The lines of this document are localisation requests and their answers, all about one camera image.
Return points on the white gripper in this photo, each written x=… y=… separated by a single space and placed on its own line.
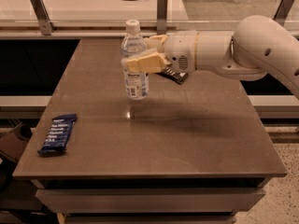
x=180 y=51

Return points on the middle metal bracket post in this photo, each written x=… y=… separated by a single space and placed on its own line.
x=161 y=16

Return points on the grey drawer front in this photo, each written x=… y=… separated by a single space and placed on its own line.
x=101 y=201

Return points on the blue rxbar blueberry wrapper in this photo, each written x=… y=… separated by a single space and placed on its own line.
x=58 y=134

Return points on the glass barrier panel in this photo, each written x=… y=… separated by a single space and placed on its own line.
x=215 y=14

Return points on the left metal bracket post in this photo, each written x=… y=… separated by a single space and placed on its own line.
x=43 y=19

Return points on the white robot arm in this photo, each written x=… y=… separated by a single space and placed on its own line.
x=256 y=47

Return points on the dark object at left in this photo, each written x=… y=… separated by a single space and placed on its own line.
x=14 y=142

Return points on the metal bracket post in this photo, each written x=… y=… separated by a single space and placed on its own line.
x=161 y=16
x=283 y=10
x=43 y=19

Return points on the black snack bar wrapper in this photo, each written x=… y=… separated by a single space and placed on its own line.
x=179 y=78

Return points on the clear plastic water bottle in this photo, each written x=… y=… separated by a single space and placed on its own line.
x=136 y=84

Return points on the right metal bracket post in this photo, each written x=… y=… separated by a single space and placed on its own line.
x=283 y=10

